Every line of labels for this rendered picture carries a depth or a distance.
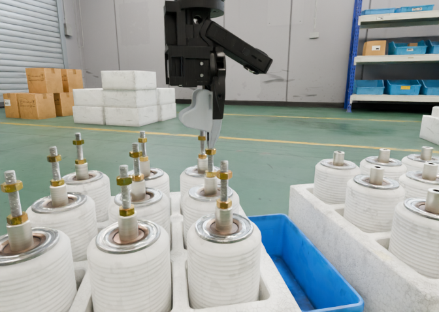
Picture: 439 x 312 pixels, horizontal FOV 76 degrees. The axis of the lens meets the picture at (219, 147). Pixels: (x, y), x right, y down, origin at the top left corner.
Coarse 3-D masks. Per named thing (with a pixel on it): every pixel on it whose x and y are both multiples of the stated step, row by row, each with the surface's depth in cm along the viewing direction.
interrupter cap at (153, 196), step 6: (150, 192) 47; (156, 192) 47; (114, 198) 44; (120, 198) 45; (150, 198) 45; (156, 198) 45; (120, 204) 42; (138, 204) 42; (144, 204) 42; (150, 204) 43
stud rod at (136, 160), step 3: (132, 144) 43; (135, 144) 43; (132, 147) 43; (135, 147) 43; (135, 150) 43; (135, 159) 44; (138, 159) 44; (135, 162) 44; (138, 162) 44; (135, 165) 44; (138, 165) 44; (135, 168) 44; (138, 168) 44; (135, 171) 44; (138, 171) 44; (135, 174) 44; (138, 174) 44
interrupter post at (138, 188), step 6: (144, 180) 45; (132, 186) 44; (138, 186) 44; (144, 186) 45; (132, 192) 45; (138, 192) 44; (144, 192) 45; (132, 198) 45; (138, 198) 45; (144, 198) 45
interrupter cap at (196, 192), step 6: (198, 186) 50; (228, 186) 50; (192, 192) 47; (198, 192) 47; (228, 192) 47; (192, 198) 45; (198, 198) 44; (204, 198) 45; (210, 198) 45; (216, 198) 44
